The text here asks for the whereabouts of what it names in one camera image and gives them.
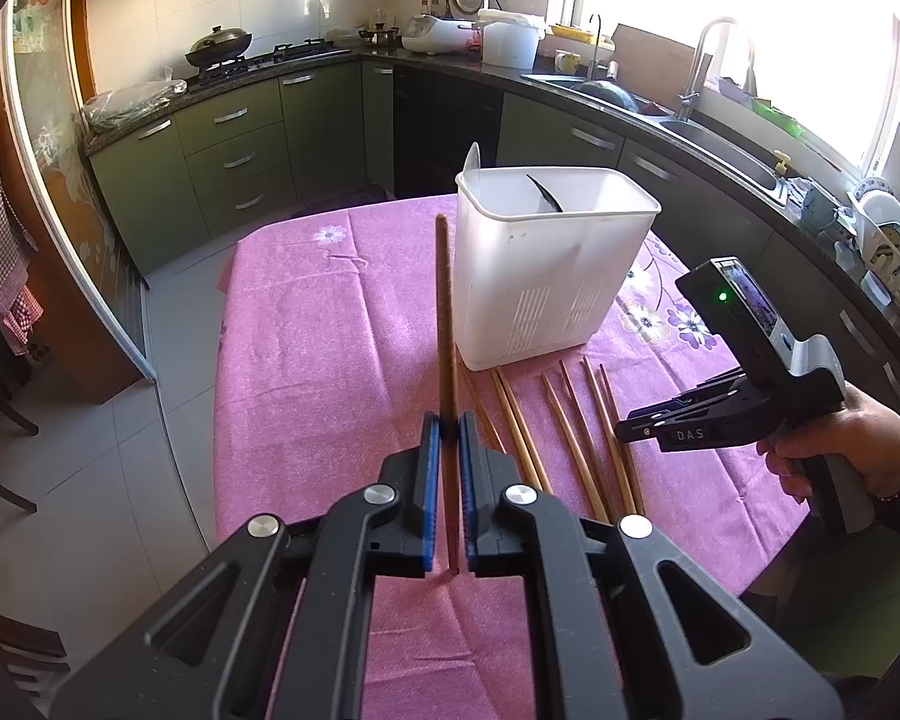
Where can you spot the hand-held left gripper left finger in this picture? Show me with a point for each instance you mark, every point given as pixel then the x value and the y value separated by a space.
pixel 431 495

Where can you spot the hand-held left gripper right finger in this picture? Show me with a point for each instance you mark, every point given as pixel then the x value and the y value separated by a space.
pixel 468 495

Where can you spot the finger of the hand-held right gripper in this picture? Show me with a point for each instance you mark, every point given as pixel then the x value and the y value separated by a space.
pixel 697 403
pixel 690 435

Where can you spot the dark brown wooden chopstick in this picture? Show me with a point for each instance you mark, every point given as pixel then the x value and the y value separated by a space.
pixel 445 330
pixel 484 415

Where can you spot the white plastic utensil holder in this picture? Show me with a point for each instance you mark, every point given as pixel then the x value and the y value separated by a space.
pixel 540 277

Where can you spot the person's right hand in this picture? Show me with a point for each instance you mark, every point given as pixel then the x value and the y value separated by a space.
pixel 874 450

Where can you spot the pink floral tablecloth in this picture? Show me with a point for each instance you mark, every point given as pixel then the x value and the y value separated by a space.
pixel 330 360

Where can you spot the grey mug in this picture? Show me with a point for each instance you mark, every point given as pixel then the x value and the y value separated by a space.
pixel 819 208

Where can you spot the steel sink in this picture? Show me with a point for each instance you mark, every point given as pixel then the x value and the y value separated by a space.
pixel 727 154

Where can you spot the green plastic box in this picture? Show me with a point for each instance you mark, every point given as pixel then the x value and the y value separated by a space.
pixel 778 118

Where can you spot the silver kitchen faucet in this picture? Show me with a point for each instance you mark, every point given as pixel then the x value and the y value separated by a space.
pixel 690 82

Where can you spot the dark wok in sink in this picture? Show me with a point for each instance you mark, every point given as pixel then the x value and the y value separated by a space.
pixel 604 94

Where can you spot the white spoon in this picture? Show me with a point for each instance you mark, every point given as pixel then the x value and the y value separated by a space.
pixel 471 159

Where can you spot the wooden cutting board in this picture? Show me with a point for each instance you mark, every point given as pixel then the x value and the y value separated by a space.
pixel 656 56

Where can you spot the black built-in appliance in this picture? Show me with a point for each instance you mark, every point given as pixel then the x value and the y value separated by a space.
pixel 442 135

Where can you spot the white cup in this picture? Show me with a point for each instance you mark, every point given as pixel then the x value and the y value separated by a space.
pixel 566 62

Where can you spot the thin black faucet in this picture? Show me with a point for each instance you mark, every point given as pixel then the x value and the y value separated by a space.
pixel 594 45

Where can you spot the green kitchen cabinets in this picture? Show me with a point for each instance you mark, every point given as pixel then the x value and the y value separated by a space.
pixel 232 165

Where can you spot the yellow tray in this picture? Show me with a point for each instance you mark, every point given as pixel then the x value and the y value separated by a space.
pixel 574 32

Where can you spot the white plastic bucket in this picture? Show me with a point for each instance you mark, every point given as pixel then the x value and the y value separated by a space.
pixel 508 41

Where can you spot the white rice cooker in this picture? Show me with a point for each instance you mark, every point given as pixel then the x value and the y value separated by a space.
pixel 435 36

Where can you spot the black gas stove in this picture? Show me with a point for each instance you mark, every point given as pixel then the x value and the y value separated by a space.
pixel 285 56

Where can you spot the plastic bag of vegetables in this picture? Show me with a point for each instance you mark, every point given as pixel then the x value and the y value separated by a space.
pixel 131 101

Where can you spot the black wok with lid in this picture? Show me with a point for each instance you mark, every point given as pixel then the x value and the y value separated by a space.
pixel 220 43

